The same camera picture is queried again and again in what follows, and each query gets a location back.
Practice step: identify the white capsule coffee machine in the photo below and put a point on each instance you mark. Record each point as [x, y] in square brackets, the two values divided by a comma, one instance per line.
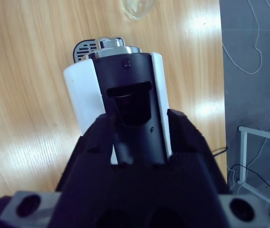
[78, 95]

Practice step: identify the white metal frame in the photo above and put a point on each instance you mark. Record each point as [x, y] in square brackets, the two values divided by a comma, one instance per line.
[244, 154]

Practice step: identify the clear drinking glass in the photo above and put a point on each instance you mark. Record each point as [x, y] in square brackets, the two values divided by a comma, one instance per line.
[137, 9]

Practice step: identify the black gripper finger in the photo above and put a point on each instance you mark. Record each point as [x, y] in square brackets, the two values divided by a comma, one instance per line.
[97, 135]
[187, 137]

